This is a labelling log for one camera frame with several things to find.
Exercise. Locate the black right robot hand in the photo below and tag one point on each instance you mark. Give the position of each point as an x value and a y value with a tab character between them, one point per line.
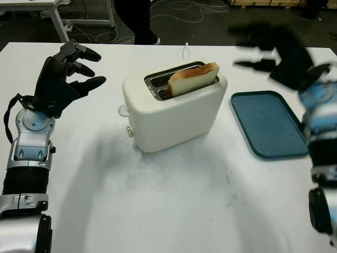
289	44

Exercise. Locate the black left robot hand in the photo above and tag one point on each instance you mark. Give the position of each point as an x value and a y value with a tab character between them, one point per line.
50	79

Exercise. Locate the toast slice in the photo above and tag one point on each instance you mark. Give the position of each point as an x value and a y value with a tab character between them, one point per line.
192	81

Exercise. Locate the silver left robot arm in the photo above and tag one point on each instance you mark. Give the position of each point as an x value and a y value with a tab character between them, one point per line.
29	142

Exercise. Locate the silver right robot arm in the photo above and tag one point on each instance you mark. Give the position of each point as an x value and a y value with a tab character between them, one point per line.
321	126

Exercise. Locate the white toaster lever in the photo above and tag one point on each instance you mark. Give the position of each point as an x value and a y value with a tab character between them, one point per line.
123	111

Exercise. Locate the white two-slot toaster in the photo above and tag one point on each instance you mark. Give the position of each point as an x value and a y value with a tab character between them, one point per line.
171	121

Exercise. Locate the dark bulky floor object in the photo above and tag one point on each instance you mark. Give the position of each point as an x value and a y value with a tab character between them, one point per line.
314	9

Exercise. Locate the wooden pallet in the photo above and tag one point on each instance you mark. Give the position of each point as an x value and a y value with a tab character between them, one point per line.
263	2

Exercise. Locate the white power strip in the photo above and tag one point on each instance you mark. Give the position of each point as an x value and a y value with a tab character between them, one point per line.
69	27

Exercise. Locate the blue plastic tray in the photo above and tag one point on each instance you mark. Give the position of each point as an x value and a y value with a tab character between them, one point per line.
263	124

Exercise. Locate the white metal-frame desk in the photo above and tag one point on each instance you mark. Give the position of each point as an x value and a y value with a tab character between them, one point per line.
26	4

